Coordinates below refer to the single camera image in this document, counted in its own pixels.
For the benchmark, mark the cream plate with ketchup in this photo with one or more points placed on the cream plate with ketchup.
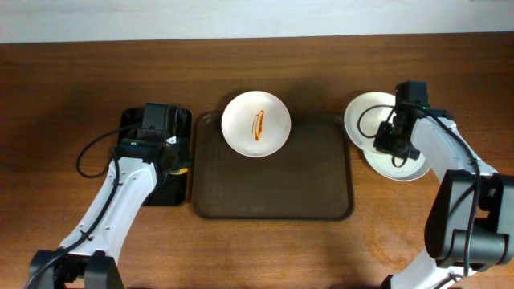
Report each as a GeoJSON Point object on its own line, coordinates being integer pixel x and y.
{"type": "Point", "coordinates": [364, 115]}

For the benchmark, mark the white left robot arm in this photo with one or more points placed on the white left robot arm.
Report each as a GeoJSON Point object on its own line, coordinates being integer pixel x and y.
{"type": "Point", "coordinates": [92, 250]}

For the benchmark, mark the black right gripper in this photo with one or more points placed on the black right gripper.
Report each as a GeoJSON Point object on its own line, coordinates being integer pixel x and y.
{"type": "Point", "coordinates": [385, 137]}

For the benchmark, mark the pink plate with ketchup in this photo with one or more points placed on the pink plate with ketchup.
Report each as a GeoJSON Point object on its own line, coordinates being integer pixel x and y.
{"type": "Point", "coordinates": [256, 124]}

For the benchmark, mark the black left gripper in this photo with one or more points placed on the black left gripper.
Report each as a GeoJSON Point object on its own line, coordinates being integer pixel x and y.
{"type": "Point", "coordinates": [177, 159]}

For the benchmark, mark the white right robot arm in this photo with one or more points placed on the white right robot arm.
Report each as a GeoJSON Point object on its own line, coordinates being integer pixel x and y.
{"type": "Point", "coordinates": [470, 224]}

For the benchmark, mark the white plate with food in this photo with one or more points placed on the white plate with food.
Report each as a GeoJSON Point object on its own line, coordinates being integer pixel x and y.
{"type": "Point", "coordinates": [410, 171]}

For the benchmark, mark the yellow sponge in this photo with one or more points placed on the yellow sponge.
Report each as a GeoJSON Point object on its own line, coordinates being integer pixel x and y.
{"type": "Point", "coordinates": [178, 171]}

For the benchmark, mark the black plastic tray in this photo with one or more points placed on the black plastic tray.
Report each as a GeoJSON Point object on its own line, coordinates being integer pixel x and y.
{"type": "Point", "coordinates": [170, 190]}

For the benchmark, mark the brown plastic tray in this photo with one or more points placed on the brown plastic tray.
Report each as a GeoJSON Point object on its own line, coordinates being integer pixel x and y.
{"type": "Point", "coordinates": [309, 178]}

